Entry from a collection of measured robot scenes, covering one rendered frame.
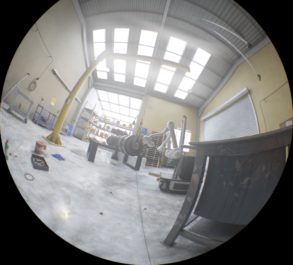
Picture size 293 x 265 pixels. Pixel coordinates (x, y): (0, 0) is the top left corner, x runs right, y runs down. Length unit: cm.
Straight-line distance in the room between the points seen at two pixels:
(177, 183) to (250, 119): 496
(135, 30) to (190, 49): 368
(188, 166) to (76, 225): 197
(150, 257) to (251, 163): 82
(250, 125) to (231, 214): 528
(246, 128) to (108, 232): 595
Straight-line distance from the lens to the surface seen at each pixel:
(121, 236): 92
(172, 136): 178
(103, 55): 464
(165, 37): 646
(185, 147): 95
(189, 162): 204
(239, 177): 62
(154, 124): 723
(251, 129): 566
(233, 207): 67
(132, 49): 698
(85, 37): 847
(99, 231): 92
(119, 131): 480
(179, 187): 202
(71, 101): 348
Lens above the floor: 75
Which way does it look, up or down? 21 degrees up
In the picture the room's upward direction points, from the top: 14 degrees clockwise
